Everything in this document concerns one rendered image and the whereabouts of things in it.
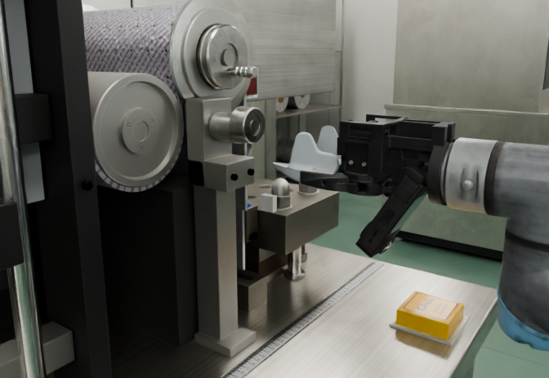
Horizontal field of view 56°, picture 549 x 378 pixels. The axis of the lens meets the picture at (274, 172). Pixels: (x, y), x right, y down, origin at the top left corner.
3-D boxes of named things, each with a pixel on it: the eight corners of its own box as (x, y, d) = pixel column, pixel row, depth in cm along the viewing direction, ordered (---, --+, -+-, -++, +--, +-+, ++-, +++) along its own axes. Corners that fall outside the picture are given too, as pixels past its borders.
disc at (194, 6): (174, 125, 58) (167, -15, 54) (171, 125, 58) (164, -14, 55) (254, 113, 69) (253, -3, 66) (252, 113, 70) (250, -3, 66)
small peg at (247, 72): (255, 64, 60) (259, 73, 61) (237, 63, 62) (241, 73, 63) (249, 71, 60) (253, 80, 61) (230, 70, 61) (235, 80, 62)
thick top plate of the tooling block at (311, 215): (285, 255, 74) (285, 215, 73) (109, 208, 97) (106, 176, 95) (338, 225, 87) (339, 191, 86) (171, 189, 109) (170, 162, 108)
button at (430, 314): (447, 341, 65) (448, 324, 64) (395, 325, 69) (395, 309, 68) (463, 318, 70) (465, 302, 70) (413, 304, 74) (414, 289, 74)
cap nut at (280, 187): (283, 212, 75) (283, 182, 73) (263, 207, 77) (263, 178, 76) (296, 206, 77) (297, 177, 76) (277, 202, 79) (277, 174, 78)
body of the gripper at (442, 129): (363, 113, 63) (463, 120, 56) (360, 180, 65) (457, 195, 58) (332, 121, 57) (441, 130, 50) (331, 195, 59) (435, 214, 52)
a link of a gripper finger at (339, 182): (310, 162, 63) (380, 169, 59) (310, 176, 64) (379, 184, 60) (295, 171, 59) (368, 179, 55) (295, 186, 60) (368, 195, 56)
